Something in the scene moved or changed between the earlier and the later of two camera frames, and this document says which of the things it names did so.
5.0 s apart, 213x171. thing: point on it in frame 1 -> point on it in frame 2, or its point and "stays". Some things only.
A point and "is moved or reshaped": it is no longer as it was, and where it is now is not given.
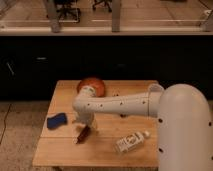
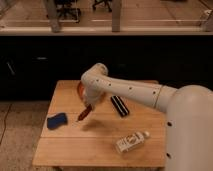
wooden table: x=116 y=140 stays
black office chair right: x=99 y=2 stays
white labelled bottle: x=131 y=141 stays
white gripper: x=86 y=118 -> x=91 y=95
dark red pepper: x=85 y=132 is moved or reshaped
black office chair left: x=68 y=11 stays
